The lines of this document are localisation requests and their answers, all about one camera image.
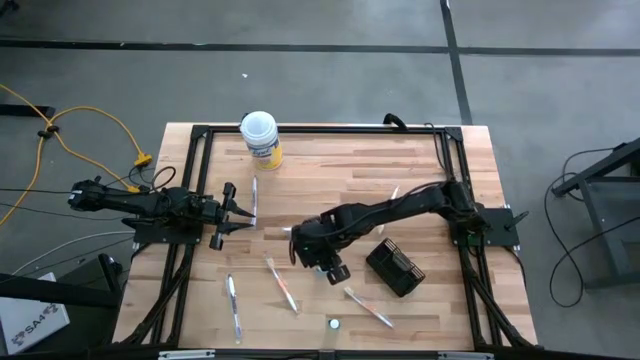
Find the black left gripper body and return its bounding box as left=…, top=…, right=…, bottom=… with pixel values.
left=189, top=181, right=239, bottom=252

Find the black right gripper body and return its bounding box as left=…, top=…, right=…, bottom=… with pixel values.
left=289, top=217, right=352, bottom=287

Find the orange toothbrush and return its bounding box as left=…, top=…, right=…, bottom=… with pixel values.
left=375, top=184, right=401, bottom=236
left=263, top=255, right=301, bottom=315
left=343, top=285, right=396, bottom=330

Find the yellow Lysol wipes canister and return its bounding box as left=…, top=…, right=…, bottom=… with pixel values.
left=239, top=110, right=284, bottom=172

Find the black floor tape strip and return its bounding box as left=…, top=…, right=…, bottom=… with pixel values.
left=439, top=0, right=474, bottom=126
left=0, top=38, right=640, bottom=57

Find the black stand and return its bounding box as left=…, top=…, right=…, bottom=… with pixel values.
left=0, top=252, right=125, bottom=309

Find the black floor bar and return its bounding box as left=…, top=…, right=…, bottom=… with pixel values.
left=0, top=104, right=56, bottom=119

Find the white SA4 box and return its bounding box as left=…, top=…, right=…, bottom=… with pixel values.
left=0, top=272, right=71, bottom=356

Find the black side table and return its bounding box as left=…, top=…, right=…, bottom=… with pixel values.
left=551, top=137, right=640, bottom=291

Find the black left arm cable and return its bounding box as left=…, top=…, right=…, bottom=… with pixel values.
left=128, top=165, right=177, bottom=194

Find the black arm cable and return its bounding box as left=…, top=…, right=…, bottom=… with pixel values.
left=128, top=165, right=177, bottom=194
left=423, top=122, right=451, bottom=184

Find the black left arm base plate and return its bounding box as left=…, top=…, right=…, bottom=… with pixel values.
left=122, top=214, right=204, bottom=246

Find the black wire caddy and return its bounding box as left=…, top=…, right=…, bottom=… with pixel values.
left=364, top=237, right=427, bottom=299

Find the yellow extension cable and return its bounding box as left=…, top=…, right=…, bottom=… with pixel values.
left=0, top=83, right=154, bottom=167
left=0, top=130, right=142, bottom=227

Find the black aluminium table frame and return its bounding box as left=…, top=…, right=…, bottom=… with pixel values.
left=112, top=123, right=539, bottom=354

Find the grey floor cable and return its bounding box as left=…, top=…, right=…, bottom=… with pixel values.
left=10, top=229, right=137, bottom=277

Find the silver bracket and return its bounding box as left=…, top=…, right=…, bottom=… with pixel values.
left=158, top=349, right=216, bottom=360
left=438, top=351, right=495, bottom=360

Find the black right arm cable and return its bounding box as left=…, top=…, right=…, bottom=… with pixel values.
left=423, top=122, right=451, bottom=184

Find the black floor cable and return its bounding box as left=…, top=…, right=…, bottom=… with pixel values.
left=0, top=187, right=76, bottom=195
left=542, top=146, right=640, bottom=309

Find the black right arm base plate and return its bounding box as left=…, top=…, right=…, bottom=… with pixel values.
left=448, top=206, right=530, bottom=250

